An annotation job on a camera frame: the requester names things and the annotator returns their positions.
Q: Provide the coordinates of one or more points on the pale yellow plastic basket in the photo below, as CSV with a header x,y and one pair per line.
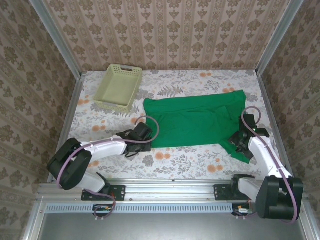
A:
x,y
117,87

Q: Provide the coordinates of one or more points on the green t-shirt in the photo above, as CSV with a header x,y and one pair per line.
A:
x,y
195,120

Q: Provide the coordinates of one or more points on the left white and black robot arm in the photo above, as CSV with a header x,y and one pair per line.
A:
x,y
105,147

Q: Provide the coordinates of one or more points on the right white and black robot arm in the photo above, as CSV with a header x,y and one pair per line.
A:
x,y
262,155

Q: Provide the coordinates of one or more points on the floral table cover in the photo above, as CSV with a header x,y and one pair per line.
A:
x,y
187,162

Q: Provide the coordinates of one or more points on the small electronics board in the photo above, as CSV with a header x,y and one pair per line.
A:
x,y
242,210
102,208

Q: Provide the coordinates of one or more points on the grey metal sheet panel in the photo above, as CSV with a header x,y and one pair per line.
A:
x,y
170,227

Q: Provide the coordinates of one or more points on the aluminium side rail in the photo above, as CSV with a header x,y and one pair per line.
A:
x,y
271,107
72,107

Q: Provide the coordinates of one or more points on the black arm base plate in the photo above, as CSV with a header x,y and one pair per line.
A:
x,y
118,192
221,192

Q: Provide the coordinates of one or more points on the aluminium mounting rail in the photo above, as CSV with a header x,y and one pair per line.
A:
x,y
170,191

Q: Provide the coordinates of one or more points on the aluminium frame post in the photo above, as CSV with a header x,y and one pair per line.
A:
x,y
277,37
57,40

